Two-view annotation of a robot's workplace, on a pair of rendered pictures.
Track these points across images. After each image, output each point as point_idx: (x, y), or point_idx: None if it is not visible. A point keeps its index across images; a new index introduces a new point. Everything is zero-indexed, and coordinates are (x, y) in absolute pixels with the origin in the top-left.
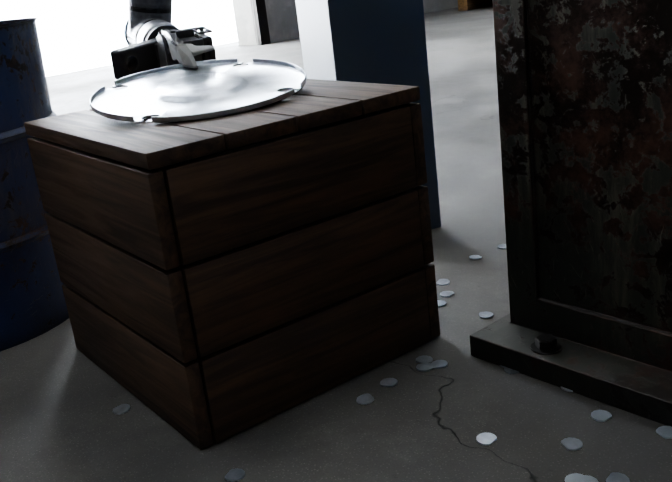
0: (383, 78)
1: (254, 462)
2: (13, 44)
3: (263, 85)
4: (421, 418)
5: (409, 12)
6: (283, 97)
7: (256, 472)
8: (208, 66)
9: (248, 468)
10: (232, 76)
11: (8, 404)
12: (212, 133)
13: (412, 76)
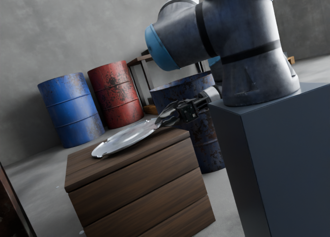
0: (236, 170)
1: (83, 235)
2: (170, 93)
3: (115, 147)
4: None
5: (237, 133)
6: (94, 157)
7: (79, 236)
8: (157, 124)
9: (82, 234)
10: (129, 136)
11: None
12: (71, 158)
13: (250, 184)
